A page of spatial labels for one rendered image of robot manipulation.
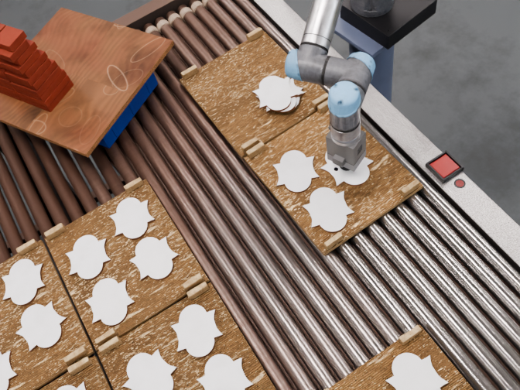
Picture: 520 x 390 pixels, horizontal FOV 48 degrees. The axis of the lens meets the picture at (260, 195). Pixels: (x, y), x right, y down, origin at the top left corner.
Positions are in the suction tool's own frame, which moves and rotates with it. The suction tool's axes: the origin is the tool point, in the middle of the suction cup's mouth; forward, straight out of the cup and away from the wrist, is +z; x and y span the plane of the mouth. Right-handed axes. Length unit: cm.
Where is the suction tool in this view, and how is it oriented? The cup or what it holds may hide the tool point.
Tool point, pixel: (347, 166)
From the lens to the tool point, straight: 166.9
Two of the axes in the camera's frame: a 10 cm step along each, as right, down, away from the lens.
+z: 1.5, 5.1, 8.4
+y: 8.1, 4.3, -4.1
